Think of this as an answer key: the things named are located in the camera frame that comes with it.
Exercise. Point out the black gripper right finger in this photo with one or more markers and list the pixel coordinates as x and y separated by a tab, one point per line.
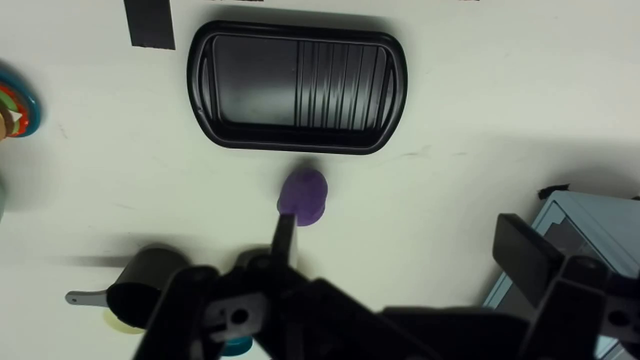
527	258

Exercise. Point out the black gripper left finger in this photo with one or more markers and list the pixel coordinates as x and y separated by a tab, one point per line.
283	238

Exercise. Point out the purple toy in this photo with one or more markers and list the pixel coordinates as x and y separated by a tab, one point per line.
305	194

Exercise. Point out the light blue toaster oven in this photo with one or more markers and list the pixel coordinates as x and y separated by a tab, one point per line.
587	225

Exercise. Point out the teal frying pan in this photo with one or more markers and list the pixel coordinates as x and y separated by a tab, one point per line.
236	347

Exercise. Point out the black rectangular tray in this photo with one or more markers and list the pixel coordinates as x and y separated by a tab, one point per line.
297	89

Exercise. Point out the cream plate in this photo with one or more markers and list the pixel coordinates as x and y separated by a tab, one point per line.
117	325

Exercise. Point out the black tape strip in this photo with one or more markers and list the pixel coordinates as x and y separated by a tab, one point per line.
150	22

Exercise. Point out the colourful stacking ring toy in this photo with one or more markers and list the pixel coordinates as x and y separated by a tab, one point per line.
20	113

